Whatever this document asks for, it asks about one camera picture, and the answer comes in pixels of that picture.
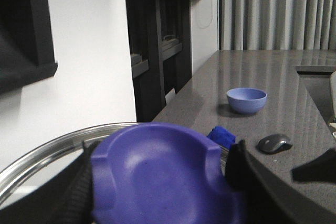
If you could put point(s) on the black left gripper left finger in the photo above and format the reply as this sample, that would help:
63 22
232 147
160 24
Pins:
66 198

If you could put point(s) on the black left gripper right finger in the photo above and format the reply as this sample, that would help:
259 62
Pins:
268 199

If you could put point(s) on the glass pot lid blue knob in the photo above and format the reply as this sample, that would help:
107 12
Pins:
161 173

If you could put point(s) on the grey computer mouse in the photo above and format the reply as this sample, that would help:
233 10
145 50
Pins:
274 143

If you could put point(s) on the blue bowl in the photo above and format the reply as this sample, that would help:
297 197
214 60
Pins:
246 100

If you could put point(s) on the kitchen sink basin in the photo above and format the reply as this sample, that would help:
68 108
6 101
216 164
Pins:
320 83

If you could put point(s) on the black range hood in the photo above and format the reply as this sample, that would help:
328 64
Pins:
27 52

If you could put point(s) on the grey curtain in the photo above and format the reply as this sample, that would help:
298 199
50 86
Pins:
276 24

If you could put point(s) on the black wall shelf unit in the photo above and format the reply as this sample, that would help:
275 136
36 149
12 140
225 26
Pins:
160 50

